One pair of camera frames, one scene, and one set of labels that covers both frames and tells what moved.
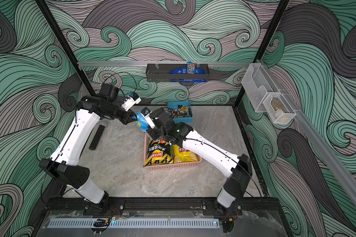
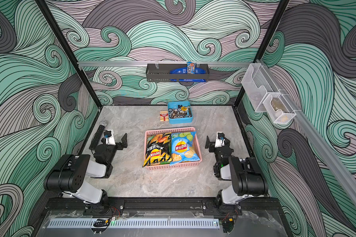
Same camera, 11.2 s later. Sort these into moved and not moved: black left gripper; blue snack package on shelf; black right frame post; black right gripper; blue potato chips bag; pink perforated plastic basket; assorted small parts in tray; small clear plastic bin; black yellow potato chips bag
Moved: black right gripper; black left gripper; blue potato chips bag
Not moved: pink perforated plastic basket; assorted small parts in tray; black right frame post; blue snack package on shelf; small clear plastic bin; black yellow potato chips bag
